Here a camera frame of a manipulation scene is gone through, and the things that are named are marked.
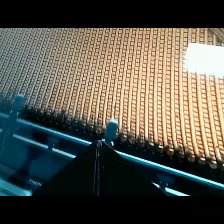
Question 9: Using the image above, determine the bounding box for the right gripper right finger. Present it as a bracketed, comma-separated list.
[98, 140, 167, 197]

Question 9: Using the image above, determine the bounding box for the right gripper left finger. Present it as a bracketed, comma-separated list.
[33, 140, 100, 197]

